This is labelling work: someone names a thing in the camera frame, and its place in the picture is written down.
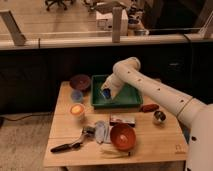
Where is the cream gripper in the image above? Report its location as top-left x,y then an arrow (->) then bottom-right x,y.
101,81 -> 122,99

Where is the orange bowl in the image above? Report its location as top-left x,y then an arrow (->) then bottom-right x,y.
110,123 -> 136,151

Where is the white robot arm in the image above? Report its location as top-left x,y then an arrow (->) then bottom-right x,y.
101,57 -> 213,171

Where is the green plastic tray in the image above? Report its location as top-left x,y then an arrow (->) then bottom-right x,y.
90,75 -> 143,109

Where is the purple bowl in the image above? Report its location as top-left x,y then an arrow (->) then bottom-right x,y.
70,74 -> 91,91

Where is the white black box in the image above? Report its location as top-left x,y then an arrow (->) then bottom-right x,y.
109,115 -> 135,127

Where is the small blue cup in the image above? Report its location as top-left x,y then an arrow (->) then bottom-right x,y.
71,90 -> 83,103

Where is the brown sausage toy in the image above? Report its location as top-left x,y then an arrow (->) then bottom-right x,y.
140,104 -> 159,113

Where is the orange filled white cup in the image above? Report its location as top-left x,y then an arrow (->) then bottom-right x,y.
70,103 -> 85,121

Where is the small metal cup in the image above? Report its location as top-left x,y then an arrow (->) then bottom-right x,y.
153,111 -> 166,125

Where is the white cardboard box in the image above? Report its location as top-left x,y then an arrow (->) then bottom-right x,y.
96,10 -> 128,36

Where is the wooden table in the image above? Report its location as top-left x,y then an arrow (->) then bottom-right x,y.
44,81 -> 188,167

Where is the yellow green banana toy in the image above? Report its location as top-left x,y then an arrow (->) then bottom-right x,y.
101,149 -> 131,158

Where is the office chair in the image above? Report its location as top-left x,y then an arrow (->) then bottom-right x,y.
44,0 -> 75,11

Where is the black handled brush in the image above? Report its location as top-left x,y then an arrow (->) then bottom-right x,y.
51,126 -> 95,153

